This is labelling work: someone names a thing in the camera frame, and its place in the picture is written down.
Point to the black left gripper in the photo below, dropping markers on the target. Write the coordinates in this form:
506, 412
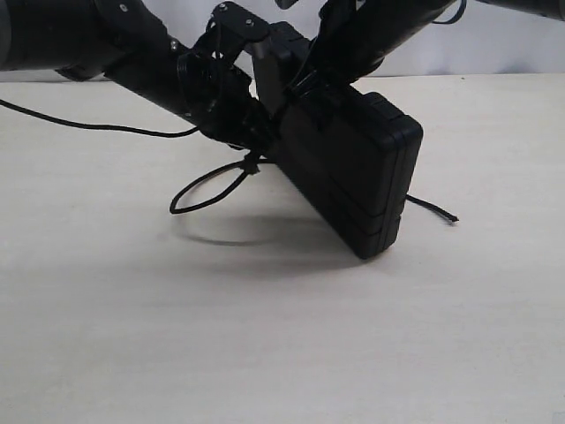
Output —
218, 98

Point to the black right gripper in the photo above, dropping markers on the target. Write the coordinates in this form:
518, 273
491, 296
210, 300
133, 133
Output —
354, 37

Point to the black plastic carry case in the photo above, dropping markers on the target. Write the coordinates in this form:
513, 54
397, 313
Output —
351, 155

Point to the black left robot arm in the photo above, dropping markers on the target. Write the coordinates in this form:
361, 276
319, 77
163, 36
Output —
127, 44

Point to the white backdrop curtain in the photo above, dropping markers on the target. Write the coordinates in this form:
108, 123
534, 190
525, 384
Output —
512, 39

